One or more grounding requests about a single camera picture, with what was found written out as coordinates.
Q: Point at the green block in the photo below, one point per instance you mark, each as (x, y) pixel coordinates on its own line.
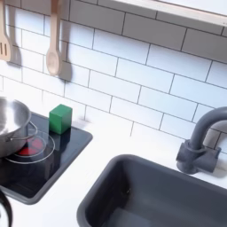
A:
(60, 118)

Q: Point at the wooden slotted spatula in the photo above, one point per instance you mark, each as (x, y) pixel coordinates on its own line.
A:
(4, 44)

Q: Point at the black stove top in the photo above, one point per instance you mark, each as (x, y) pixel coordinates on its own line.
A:
(59, 153)

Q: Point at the wooden spoon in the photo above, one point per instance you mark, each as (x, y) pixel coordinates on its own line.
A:
(53, 53)

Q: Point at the wooden shelf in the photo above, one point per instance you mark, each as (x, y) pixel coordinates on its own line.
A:
(189, 10)

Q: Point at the grey tap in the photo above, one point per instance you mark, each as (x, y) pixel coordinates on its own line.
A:
(201, 142)

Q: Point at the steel pot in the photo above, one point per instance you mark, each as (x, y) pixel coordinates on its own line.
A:
(10, 124)

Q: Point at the grey sink basin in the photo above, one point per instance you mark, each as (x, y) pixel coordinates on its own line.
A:
(165, 195)

